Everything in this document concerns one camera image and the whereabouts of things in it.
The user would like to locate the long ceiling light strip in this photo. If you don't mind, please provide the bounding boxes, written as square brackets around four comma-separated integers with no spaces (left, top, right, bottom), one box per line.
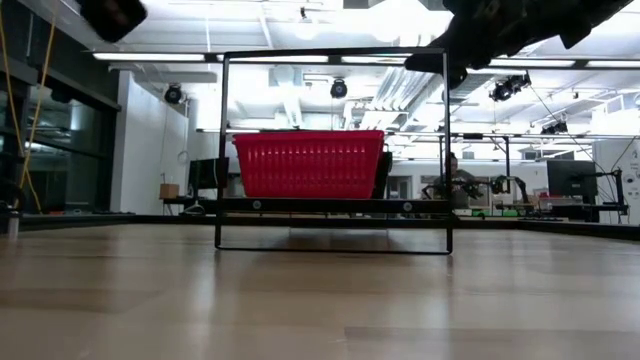
[92,52,206,63]

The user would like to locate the person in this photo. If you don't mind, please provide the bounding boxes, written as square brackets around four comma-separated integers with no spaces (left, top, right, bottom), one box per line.
[433,152,481,209]

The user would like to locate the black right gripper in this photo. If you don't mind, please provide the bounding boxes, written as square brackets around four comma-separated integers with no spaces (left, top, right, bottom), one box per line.
[403,0,566,91]

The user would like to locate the red plastic basket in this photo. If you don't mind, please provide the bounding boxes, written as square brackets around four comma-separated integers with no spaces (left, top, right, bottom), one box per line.
[232,129,387,200]

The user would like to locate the black desk stand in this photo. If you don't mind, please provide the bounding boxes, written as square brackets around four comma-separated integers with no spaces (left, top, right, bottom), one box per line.
[595,168,627,207]

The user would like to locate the silver ventilation duct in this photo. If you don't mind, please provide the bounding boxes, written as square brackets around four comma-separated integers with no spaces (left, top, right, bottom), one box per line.
[369,64,501,131]

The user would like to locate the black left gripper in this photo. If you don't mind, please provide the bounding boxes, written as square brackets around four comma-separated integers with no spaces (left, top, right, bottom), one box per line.
[77,0,149,44]

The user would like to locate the black computer monitor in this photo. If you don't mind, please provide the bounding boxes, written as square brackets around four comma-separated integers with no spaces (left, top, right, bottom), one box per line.
[188,156,231,191]
[546,159,599,199]

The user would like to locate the black metal shelf frame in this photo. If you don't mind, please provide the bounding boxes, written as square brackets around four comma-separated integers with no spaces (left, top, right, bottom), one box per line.
[214,47,455,256]

